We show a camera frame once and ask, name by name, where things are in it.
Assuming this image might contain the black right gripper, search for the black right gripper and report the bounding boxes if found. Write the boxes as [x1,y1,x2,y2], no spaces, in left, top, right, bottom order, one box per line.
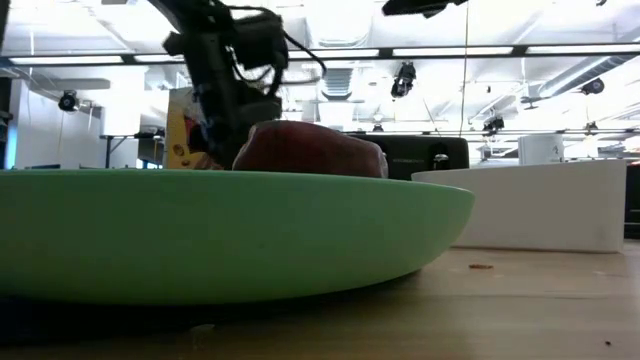
[381,0,469,20]

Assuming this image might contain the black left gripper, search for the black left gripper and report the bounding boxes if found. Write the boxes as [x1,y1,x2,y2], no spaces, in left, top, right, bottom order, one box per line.
[162,27,284,171]

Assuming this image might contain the Raisin Nut Bran cereal box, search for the Raisin Nut Bran cereal box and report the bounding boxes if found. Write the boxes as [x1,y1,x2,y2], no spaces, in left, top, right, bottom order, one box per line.
[164,87,226,171]

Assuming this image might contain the green plate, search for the green plate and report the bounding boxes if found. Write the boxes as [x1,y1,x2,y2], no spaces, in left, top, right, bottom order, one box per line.
[0,168,476,306]

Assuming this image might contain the black four-slot toaster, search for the black four-slot toaster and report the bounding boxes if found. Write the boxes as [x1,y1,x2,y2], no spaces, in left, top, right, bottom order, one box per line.
[344,133,470,182]

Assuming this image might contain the white cylinder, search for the white cylinder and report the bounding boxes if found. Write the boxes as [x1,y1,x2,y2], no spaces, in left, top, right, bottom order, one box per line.
[518,133,565,166]

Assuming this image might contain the dark round woven placemat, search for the dark round woven placemat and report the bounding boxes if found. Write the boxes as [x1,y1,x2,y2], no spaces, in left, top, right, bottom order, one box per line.
[0,272,426,347]

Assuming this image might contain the white plastic bin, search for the white plastic bin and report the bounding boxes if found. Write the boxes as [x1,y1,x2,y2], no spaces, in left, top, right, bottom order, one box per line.
[410,159,628,254]

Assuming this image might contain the black overhead frame bar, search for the black overhead frame bar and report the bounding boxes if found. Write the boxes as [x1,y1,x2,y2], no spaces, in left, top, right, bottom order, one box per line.
[0,43,640,67]

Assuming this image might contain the white ceiling air duct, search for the white ceiling air duct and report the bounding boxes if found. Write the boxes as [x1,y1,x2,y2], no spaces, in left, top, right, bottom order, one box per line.
[304,0,375,101]

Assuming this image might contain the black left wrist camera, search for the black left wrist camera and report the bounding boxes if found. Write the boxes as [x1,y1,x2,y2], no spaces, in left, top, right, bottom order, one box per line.
[231,10,291,72]

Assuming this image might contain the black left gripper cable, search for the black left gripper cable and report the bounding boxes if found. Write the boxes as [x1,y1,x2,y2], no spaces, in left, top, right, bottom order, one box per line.
[282,30,328,84]

